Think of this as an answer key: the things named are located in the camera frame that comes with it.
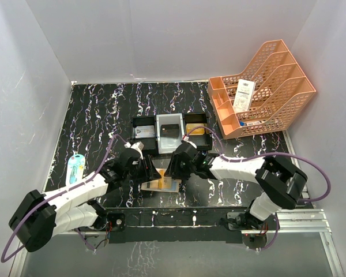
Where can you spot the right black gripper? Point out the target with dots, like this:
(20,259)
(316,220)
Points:
(170,166)

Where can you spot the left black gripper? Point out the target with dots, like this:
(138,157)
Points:
(149,169)

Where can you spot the beige leather card holder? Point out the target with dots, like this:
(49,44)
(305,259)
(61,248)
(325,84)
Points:
(153,185)

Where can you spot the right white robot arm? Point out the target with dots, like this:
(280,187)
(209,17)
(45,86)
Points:
(281,181)

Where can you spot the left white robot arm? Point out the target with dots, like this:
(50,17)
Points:
(41,216)

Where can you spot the black card in white tray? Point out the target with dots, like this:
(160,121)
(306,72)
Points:
(170,130)

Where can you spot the silver card in left tray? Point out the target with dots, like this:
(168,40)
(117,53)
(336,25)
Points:
(144,132)

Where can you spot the gold card in right tray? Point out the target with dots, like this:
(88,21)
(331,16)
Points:
(195,129)

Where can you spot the white middle tray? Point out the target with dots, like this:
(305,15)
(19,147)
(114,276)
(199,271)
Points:
(167,145)

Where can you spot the left black tray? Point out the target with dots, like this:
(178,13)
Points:
(150,145)

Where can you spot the black tray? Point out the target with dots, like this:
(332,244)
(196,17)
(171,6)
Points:
(150,145)
(201,137)

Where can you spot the right black tray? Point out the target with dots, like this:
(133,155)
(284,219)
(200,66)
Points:
(201,137)

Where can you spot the black front base bar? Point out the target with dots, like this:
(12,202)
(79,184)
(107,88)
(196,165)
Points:
(187,224)

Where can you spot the blue packaged item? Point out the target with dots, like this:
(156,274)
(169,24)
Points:
(75,169)

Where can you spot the white paper receipt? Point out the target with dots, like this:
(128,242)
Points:
(243,96)

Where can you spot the orange plastic file organizer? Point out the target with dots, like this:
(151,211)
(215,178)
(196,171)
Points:
(281,92)

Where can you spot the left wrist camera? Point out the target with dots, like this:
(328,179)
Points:
(138,146)

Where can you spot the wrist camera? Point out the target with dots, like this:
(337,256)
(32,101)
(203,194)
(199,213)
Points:
(186,139)
(138,146)

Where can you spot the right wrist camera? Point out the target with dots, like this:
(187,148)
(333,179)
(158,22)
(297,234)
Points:
(186,139)

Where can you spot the aluminium frame rail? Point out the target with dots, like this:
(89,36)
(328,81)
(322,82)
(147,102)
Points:
(300,245)

